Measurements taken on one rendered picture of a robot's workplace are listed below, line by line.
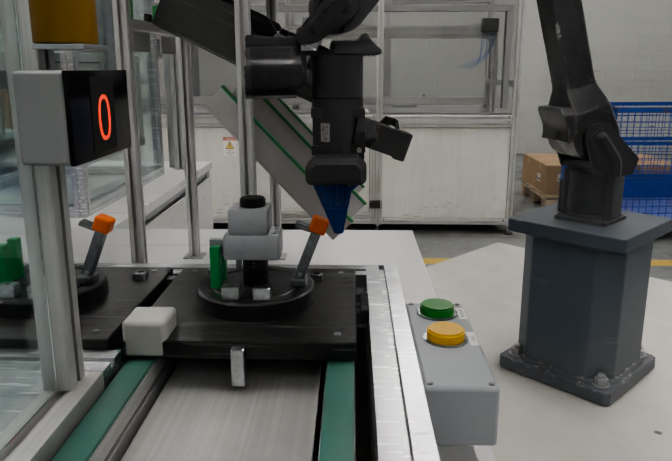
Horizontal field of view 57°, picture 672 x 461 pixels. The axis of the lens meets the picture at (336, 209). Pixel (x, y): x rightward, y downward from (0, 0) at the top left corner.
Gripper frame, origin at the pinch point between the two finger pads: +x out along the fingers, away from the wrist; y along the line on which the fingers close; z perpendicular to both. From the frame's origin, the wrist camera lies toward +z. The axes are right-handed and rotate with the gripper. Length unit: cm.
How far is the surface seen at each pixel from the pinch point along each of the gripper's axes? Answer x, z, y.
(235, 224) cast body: 1.8, -11.7, -2.2
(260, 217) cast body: 1.0, -8.8, -2.2
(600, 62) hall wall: -17, 348, 844
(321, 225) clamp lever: 2.3, -2.0, -1.1
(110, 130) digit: -10.4, -18.9, -18.0
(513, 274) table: 23, 32, 43
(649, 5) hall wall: -93, 408, 844
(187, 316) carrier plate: 11.6, -16.9, -5.7
